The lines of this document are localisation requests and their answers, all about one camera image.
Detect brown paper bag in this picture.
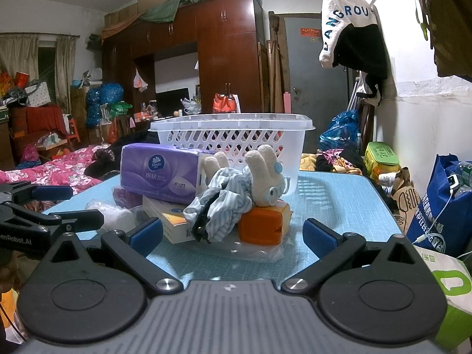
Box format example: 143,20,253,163
380,168,417,229

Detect purple tissue pack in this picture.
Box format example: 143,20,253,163
121,143,218,204

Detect pink floral blanket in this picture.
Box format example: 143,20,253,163
0,145,122,196

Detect red cloth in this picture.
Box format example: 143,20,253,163
9,105,69,137

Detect grey door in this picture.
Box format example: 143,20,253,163
275,13,355,152

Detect blue striped cloth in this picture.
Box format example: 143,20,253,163
183,167,255,244

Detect hanging white plastic bag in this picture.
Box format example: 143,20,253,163
133,69,149,93

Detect white and yellow box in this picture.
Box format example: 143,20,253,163
142,195,207,245

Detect orange box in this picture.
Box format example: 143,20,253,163
238,199,293,246

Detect blue patterned sacks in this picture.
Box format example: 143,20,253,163
86,83,124,130

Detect orange bag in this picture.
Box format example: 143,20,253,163
213,92,240,114

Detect black monitor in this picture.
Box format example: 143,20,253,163
155,88,190,117

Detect beige curtain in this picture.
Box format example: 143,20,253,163
0,33,76,111

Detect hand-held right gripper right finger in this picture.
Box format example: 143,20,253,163
281,218,428,299

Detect colourful patterned cloth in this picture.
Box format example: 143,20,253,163
300,148,364,176

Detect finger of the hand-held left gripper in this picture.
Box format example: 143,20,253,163
0,183,73,207
0,206,104,234

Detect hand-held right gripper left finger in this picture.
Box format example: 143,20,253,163
44,217,184,299

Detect white plastic basket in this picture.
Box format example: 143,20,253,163
148,113,316,196

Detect blue shopping bag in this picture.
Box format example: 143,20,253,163
406,154,472,255

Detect yellow container with green lid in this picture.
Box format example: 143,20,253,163
364,141,401,181

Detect cream plush rabbit toy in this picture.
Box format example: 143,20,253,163
204,145,290,207

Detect dark wooden wardrobe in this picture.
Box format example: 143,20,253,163
101,0,266,119

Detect green cloth on wardrobe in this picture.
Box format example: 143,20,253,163
140,0,225,23

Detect hanging olive garment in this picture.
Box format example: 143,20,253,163
417,0,472,78

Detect white and black hoodie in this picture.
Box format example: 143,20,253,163
319,0,389,107

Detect blue plastic bag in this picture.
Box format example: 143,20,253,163
319,110,360,152

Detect green and white box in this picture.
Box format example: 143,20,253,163
413,245,472,351

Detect clear plastic bag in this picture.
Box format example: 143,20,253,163
86,188,292,264

